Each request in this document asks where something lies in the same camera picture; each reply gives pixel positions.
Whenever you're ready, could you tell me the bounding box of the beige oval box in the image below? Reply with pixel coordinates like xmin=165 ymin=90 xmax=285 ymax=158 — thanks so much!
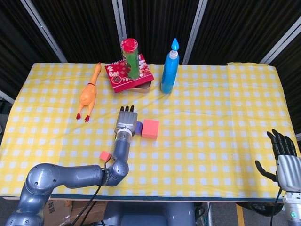
xmin=128 ymin=79 xmax=152 ymax=94

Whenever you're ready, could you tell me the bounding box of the brown cardboard box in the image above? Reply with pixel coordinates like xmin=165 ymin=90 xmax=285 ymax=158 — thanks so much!
xmin=43 ymin=200 xmax=109 ymax=226

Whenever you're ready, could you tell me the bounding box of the blue plastic squeeze bottle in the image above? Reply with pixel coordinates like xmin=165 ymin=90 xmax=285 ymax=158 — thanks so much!
xmin=160 ymin=38 xmax=180 ymax=95

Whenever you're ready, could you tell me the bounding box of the yellow white checkered tablecloth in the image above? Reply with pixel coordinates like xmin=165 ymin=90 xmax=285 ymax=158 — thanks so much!
xmin=0 ymin=61 xmax=300 ymax=203

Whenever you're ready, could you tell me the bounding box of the red spiral desk calendar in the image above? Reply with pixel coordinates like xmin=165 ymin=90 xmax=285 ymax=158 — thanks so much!
xmin=104 ymin=53 xmax=155 ymax=94

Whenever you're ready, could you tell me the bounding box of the small red foam cube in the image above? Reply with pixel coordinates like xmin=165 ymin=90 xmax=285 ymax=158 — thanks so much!
xmin=99 ymin=151 xmax=112 ymax=162

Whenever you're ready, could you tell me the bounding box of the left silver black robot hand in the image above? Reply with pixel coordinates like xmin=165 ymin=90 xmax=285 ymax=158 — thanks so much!
xmin=114 ymin=105 xmax=138 ymax=137

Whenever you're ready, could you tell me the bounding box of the large red foam cube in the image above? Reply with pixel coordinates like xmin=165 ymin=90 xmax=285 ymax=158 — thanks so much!
xmin=141 ymin=119 xmax=160 ymax=140

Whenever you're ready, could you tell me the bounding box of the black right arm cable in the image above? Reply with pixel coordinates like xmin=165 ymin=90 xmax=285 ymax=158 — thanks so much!
xmin=269 ymin=187 xmax=283 ymax=226

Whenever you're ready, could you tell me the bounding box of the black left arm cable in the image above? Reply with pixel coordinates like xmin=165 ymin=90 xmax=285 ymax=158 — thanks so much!
xmin=70 ymin=127 xmax=118 ymax=226

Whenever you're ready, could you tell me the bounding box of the green cylinder can red lid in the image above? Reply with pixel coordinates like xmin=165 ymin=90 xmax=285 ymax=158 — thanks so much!
xmin=120 ymin=38 xmax=141 ymax=80

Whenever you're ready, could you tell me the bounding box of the orange rubber chicken toy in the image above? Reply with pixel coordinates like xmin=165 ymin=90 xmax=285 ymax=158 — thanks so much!
xmin=76 ymin=62 xmax=102 ymax=123

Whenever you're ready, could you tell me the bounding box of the white metal frame post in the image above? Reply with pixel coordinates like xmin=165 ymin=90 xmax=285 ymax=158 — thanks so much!
xmin=260 ymin=14 xmax=301 ymax=64
xmin=182 ymin=0 xmax=209 ymax=65
xmin=111 ymin=0 xmax=128 ymax=43
xmin=20 ymin=0 xmax=68 ymax=63

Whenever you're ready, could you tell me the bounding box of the yellow table leg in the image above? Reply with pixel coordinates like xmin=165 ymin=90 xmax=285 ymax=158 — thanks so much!
xmin=236 ymin=203 xmax=246 ymax=226

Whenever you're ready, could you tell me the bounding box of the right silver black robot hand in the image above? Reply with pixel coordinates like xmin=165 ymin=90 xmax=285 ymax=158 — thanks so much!
xmin=255 ymin=129 xmax=301 ymax=192

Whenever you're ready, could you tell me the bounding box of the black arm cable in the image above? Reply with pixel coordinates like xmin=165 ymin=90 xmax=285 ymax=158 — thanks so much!
xmin=70 ymin=127 xmax=118 ymax=226
xmin=269 ymin=187 xmax=283 ymax=226

